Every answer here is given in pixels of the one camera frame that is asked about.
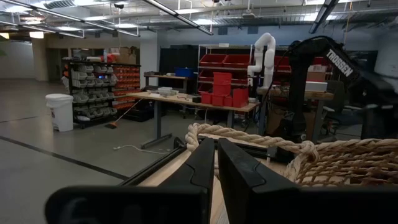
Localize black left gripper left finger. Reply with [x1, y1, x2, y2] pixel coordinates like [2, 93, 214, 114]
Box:
[45, 138, 215, 224]

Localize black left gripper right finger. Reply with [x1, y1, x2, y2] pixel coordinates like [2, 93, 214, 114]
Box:
[217, 138, 398, 224]

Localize woven wicker basket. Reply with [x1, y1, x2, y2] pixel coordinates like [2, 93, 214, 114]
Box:
[185, 123, 398, 187]

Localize light wooden desk top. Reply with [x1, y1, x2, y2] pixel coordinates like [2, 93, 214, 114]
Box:
[126, 91, 261, 113]

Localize clear plastic container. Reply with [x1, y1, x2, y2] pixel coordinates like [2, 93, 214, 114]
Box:
[157, 86, 180, 96]

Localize red stacked crates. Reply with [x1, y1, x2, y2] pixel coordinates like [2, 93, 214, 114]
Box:
[200, 72, 249, 109]

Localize black office chair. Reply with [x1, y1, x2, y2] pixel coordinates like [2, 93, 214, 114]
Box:
[322, 80, 365, 138]

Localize wooden robot workbench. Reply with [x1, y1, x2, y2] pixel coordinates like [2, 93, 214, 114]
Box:
[257, 88, 335, 144]

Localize white flat box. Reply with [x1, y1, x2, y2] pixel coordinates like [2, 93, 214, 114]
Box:
[305, 81, 328, 93]

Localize blue storage bin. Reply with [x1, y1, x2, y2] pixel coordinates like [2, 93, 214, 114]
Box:
[174, 67, 195, 78]

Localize cardboard box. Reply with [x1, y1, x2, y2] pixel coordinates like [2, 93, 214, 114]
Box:
[117, 46, 137, 65]
[307, 71, 327, 83]

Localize black cabinet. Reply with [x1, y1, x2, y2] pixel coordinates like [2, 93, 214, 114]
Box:
[159, 45, 200, 93]

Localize black bin shelf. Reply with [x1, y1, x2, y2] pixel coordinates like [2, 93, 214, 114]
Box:
[61, 59, 141, 129]

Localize white bin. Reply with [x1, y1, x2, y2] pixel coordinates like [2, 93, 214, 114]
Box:
[45, 93, 75, 133]

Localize metal shelf rack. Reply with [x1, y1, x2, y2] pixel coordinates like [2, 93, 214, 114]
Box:
[197, 43, 332, 94]

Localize ceiling light fixture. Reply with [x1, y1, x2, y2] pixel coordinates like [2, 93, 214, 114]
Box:
[142, 0, 215, 36]

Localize white power cable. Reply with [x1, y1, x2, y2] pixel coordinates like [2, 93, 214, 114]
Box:
[113, 144, 171, 156]

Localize grey desk frame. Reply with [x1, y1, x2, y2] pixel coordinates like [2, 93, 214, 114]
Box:
[140, 100, 174, 149]

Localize orange handled broom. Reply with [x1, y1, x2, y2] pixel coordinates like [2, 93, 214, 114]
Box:
[104, 98, 143, 129]

